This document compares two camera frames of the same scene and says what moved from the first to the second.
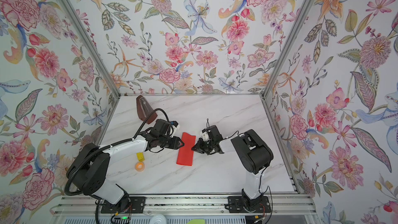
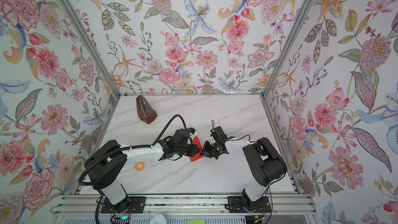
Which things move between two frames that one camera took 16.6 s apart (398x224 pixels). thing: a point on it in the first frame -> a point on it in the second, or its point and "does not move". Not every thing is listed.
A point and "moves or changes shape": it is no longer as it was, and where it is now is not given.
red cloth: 185,154 moves or changes shape
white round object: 157,219 does not move
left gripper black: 176,142 -> 193,149
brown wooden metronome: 144,108 does not move
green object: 196,221 does not move
